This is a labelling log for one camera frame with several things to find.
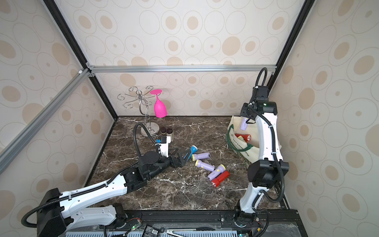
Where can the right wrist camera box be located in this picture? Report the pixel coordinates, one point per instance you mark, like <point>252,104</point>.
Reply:
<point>260,93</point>

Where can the purple flashlight middle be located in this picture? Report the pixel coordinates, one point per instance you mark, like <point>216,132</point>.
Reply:
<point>201,164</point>

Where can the pink plastic wine glass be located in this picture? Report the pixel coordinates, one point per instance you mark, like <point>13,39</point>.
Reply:
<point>159,107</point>

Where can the cream tote bag green handles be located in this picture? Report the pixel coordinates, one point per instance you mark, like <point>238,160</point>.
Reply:
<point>244,143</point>

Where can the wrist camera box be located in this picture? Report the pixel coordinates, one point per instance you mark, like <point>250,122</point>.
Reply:
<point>260,93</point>
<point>163,145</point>

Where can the chrome glass holder stand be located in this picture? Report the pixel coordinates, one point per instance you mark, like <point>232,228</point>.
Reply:
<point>141,100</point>

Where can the square jar black lid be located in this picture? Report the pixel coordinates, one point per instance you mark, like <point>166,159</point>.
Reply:
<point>169,132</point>

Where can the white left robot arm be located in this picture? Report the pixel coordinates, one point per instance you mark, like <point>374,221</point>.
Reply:
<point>59,212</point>

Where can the purple flashlight back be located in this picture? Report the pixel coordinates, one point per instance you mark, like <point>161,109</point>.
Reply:
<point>243,124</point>

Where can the purple flashlight yellow button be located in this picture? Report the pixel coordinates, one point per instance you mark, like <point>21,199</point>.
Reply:
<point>216,172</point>

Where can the dark lid jar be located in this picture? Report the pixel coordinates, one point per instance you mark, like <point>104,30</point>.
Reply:
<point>163,131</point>

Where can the large red flashlight right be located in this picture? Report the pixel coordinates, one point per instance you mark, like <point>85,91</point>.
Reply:
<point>220,178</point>

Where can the purple flashlight lying sideways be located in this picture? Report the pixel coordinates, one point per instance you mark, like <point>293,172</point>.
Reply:
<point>200,156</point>

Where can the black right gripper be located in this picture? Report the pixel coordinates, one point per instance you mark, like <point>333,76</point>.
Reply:
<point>247,119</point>

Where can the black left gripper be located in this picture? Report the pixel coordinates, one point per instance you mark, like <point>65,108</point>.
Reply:
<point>181,161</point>

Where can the blue flashlight white rim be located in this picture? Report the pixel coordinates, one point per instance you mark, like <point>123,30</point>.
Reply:
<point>193,149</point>

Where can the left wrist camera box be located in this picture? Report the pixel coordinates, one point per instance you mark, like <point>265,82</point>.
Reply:
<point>163,145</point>

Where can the black front frame rail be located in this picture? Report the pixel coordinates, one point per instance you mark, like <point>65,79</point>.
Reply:
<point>202,223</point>

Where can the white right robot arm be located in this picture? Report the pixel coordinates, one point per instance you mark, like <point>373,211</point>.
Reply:
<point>266,175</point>

